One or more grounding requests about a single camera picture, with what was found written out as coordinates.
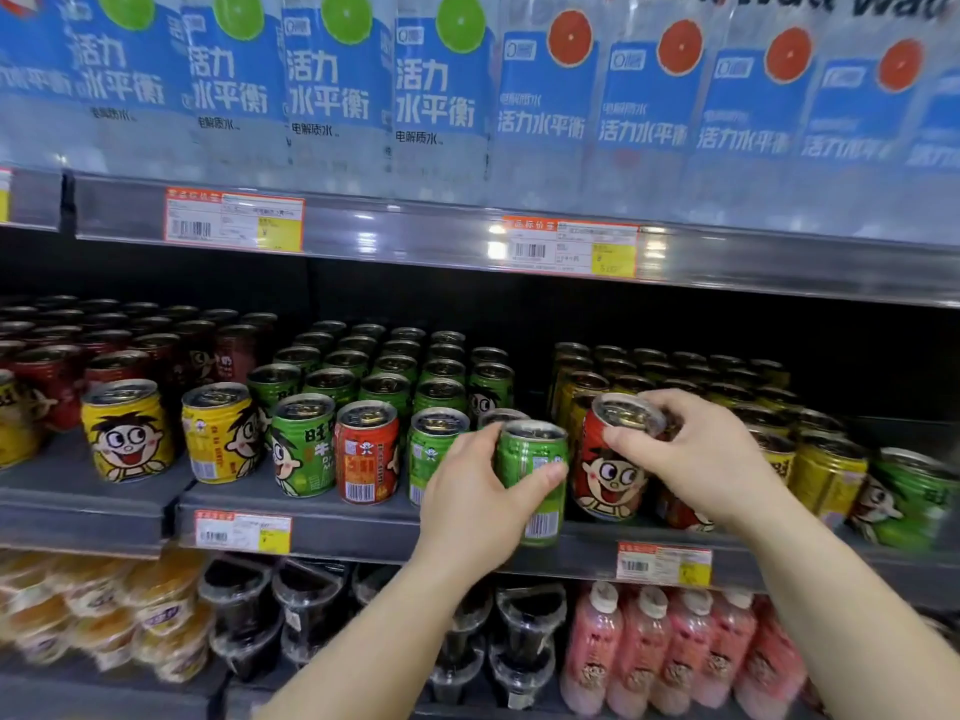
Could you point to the person's left hand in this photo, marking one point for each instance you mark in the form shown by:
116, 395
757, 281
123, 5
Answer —
465, 517

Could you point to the row of blue label bottles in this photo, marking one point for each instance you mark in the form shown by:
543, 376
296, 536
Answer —
337, 89

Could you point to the person's left forearm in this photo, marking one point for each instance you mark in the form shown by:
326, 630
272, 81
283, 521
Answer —
375, 659

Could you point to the orange yellow price tag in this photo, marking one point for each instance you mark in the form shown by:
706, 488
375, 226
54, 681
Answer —
244, 532
570, 247
4, 198
664, 566
232, 221

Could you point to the row of pink drink bottles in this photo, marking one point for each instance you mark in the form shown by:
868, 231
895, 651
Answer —
645, 644

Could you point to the group of yellow jelly cups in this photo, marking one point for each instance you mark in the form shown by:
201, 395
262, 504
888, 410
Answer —
150, 592

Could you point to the person's right hand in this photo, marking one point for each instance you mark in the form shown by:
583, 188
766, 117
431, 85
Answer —
712, 457

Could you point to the group of black jelly cups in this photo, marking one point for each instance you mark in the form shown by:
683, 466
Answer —
240, 592

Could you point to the grey metal shelf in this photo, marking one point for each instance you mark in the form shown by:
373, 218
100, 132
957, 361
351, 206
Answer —
97, 509
412, 232
75, 697

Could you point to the person's right forearm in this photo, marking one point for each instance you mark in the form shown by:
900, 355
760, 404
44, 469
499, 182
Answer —
862, 614

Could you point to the rows of green cans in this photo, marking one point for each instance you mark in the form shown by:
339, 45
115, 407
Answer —
304, 449

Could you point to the rows of yellow cans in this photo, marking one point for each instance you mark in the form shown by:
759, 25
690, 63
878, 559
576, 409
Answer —
577, 393

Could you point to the rows of red cans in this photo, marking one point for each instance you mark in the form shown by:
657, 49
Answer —
45, 382

